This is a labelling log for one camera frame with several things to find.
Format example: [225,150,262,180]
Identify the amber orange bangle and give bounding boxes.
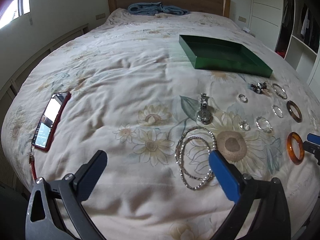
[286,132,305,165]

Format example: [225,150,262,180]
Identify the wall socket plate left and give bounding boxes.
[95,13,106,20]

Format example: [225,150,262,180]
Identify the hanging dark clothes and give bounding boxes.
[300,4,319,48]

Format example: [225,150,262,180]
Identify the silver twisted bracelet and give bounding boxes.
[255,115,273,133]

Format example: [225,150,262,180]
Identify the window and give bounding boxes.
[0,0,41,30]

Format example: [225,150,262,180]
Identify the wall socket plate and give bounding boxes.
[238,16,247,23]
[95,13,106,20]

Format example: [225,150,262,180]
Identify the long crystal bead necklace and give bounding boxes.
[174,126,217,190]

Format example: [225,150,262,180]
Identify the white wardrobe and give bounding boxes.
[248,0,319,87]

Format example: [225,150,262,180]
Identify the silver wristwatch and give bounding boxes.
[196,93,212,125]

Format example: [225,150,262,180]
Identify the wall socket plate right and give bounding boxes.
[238,16,247,23]

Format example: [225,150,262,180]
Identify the red phone lanyard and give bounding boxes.
[28,146,38,181]

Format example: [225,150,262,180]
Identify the silver crystal bracelet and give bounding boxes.
[272,104,284,119]

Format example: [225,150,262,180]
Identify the red bag in wardrobe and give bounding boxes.
[276,50,286,58]

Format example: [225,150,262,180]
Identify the dark beaded charm cluster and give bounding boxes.
[248,82,267,94]

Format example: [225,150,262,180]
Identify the smartphone in red case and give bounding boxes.
[31,92,71,152]

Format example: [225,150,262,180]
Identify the dark brown bangle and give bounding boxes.
[286,100,302,123]

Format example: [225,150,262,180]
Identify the green rectangular tray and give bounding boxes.
[179,35,272,78]

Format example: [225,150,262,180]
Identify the blue folded towel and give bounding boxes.
[127,2,190,16]

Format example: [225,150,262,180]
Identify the thin silver bangle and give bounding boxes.
[272,83,287,100]

